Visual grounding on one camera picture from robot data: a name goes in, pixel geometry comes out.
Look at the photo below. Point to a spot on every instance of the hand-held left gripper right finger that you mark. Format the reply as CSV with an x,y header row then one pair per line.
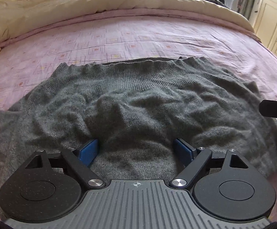
x,y
182,150

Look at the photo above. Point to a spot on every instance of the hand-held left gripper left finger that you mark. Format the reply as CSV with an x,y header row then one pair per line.
x,y
89,150

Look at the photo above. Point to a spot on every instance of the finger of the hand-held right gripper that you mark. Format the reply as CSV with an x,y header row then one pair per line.
x,y
275,108

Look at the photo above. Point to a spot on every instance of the grey argyle sweater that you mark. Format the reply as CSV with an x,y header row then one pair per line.
x,y
140,105

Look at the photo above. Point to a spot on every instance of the cream wardrobe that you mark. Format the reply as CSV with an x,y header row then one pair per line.
x,y
274,16

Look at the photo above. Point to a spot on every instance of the green curtain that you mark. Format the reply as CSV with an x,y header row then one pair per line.
x,y
251,2

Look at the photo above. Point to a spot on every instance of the pink patterned bed sheet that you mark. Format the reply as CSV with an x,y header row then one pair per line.
x,y
129,43

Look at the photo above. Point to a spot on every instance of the cream duvet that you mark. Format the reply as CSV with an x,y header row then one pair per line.
x,y
81,7

